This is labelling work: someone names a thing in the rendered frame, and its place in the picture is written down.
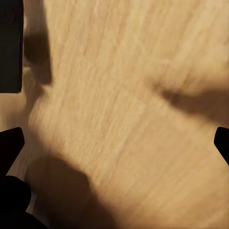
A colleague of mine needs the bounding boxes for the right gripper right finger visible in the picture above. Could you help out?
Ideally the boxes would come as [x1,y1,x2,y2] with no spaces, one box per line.
[214,127,229,165]

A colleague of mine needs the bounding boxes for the digital camera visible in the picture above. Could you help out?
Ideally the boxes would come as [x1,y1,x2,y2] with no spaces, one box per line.
[0,0,24,94]

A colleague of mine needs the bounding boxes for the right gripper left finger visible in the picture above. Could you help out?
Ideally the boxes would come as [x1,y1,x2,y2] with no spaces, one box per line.
[0,127,25,184]

